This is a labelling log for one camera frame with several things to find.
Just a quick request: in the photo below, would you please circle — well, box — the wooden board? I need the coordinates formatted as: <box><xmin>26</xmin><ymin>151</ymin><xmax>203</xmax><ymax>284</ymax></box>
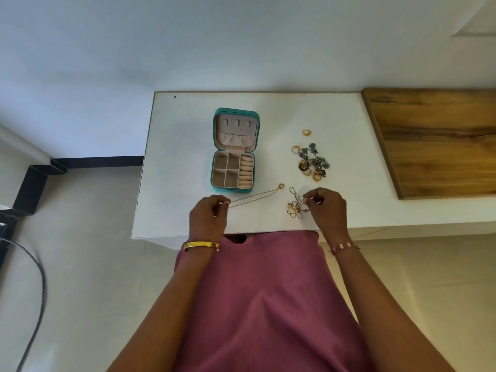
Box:
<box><xmin>361</xmin><ymin>87</ymin><xmax>496</xmax><ymax>200</ymax></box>

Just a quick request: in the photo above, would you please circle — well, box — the pink garment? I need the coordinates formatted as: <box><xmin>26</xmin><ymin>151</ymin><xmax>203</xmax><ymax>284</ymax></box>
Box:
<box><xmin>172</xmin><ymin>230</ymin><xmax>375</xmax><ymax>372</ymax></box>

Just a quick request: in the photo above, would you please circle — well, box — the gold chain with ring pendant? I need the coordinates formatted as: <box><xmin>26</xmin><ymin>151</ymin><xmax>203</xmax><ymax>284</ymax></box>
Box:
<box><xmin>219</xmin><ymin>183</ymin><xmax>286</xmax><ymax>210</ymax></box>

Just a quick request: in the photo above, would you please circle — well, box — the person's right forearm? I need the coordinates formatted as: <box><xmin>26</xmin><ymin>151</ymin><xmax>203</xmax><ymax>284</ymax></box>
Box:
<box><xmin>331</xmin><ymin>244</ymin><xmax>456</xmax><ymax>372</ymax></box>

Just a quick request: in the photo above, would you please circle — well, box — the pink beaded bracelet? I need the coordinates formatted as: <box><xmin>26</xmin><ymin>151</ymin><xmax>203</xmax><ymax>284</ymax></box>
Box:
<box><xmin>329</xmin><ymin>241</ymin><xmax>360</xmax><ymax>255</ymax></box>

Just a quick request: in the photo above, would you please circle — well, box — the pile of floral earrings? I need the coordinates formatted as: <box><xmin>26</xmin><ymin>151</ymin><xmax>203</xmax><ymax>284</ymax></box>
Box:
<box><xmin>298</xmin><ymin>142</ymin><xmax>332</xmax><ymax>179</ymax></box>

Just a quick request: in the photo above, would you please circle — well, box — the person's left forearm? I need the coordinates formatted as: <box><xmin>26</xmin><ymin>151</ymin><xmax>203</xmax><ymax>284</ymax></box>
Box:
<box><xmin>106</xmin><ymin>244</ymin><xmax>221</xmax><ymax>372</ymax></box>

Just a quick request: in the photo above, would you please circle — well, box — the black cable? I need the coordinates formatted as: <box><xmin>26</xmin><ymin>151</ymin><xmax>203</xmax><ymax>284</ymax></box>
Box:
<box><xmin>0</xmin><ymin>237</ymin><xmax>48</xmax><ymax>372</ymax></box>

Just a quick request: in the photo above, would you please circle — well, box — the gold bangle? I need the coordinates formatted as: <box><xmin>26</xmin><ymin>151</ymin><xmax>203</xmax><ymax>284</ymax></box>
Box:
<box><xmin>183</xmin><ymin>241</ymin><xmax>221</xmax><ymax>252</ymax></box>

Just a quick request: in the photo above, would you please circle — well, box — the gold chain necklace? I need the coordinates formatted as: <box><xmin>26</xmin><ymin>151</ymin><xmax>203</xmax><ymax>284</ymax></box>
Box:
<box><xmin>286</xmin><ymin>186</ymin><xmax>311</xmax><ymax>220</ymax></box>

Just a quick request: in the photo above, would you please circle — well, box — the person's right hand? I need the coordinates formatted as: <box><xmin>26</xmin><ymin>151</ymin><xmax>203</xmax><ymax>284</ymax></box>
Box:
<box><xmin>302</xmin><ymin>187</ymin><xmax>352</xmax><ymax>245</ymax></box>

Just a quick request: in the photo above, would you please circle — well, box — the person's left hand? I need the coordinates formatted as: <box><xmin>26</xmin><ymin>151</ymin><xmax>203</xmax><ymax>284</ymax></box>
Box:
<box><xmin>188</xmin><ymin>195</ymin><xmax>232</xmax><ymax>245</ymax></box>

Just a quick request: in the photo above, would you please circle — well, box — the teal jewelry box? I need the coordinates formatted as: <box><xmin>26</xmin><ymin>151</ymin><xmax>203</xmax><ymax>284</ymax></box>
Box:
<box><xmin>210</xmin><ymin>107</ymin><xmax>261</xmax><ymax>191</ymax></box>

